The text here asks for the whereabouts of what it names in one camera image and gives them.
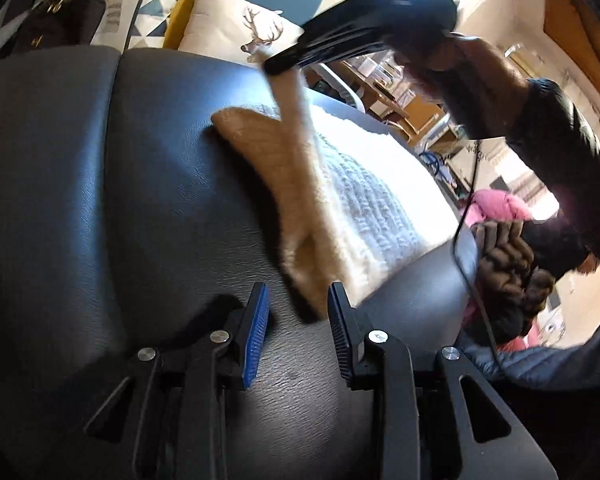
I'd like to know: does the person's right forearm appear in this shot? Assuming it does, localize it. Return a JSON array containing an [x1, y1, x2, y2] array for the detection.
[[460, 60, 600, 276]]

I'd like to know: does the black cable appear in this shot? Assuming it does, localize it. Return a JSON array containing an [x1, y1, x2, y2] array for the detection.
[[452, 137, 506, 376]]

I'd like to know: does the black handbag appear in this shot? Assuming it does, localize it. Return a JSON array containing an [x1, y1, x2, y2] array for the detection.
[[0, 0, 181, 61]]

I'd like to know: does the white knit sweater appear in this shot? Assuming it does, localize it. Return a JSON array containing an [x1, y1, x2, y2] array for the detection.
[[211, 67, 473, 323]]

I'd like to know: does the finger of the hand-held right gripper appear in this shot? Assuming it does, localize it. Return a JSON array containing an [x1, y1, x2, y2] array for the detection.
[[300, 0, 396, 46], [264, 30, 396, 77]]

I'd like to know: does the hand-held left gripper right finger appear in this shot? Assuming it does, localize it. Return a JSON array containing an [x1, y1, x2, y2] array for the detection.
[[327, 281, 556, 480]]

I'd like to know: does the person's right hand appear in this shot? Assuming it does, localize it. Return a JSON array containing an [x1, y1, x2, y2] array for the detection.
[[405, 32, 506, 111]]

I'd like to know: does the brown furry coat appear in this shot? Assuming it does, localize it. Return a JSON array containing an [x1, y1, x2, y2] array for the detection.
[[467, 220, 556, 343]]

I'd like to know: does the deer print pillow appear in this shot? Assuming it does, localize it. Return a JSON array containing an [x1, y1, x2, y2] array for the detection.
[[179, 0, 306, 63]]

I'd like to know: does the triangle pattern pillow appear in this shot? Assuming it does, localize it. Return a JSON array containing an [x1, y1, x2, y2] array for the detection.
[[125, 0, 196, 51]]

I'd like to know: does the brown wooden desk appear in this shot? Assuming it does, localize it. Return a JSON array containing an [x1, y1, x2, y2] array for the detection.
[[342, 52, 416, 121]]

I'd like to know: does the black garment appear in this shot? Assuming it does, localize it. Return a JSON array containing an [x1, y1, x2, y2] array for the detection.
[[522, 217, 598, 283]]

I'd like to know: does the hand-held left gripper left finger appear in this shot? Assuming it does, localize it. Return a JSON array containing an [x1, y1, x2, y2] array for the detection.
[[84, 281, 272, 480]]

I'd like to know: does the blue ring wheel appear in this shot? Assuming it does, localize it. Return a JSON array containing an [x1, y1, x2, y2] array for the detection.
[[420, 150, 453, 181]]

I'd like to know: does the blue puffy jacket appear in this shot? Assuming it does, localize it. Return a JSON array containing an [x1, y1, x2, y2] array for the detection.
[[455, 330, 600, 396]]

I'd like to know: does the orange wooden cabinet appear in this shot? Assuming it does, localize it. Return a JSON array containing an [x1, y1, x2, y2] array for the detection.
[[400, 95, 453, 136]]

